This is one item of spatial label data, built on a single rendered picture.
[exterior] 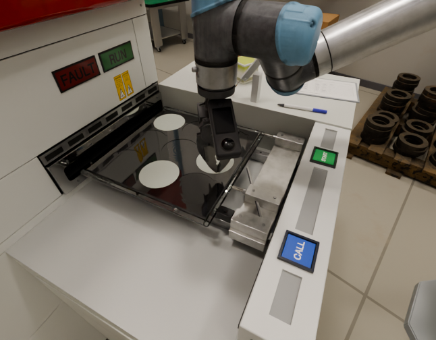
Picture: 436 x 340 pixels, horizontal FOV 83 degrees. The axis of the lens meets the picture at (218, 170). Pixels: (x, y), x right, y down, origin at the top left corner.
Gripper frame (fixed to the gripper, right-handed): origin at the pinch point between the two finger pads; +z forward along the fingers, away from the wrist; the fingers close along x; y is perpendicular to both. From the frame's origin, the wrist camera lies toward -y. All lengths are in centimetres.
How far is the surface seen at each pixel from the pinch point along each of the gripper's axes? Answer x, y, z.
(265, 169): -13.5, 3.8, 5.4
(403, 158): -150, 74, 79
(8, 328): 56, -16, 31
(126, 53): 20.6, 33.4, -16.4
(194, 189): 5.9, -2.3, 3.5
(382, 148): -142, 87, 79
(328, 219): -17.3, -18.8, -2.6
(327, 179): -22.0, -9.1, -2.6
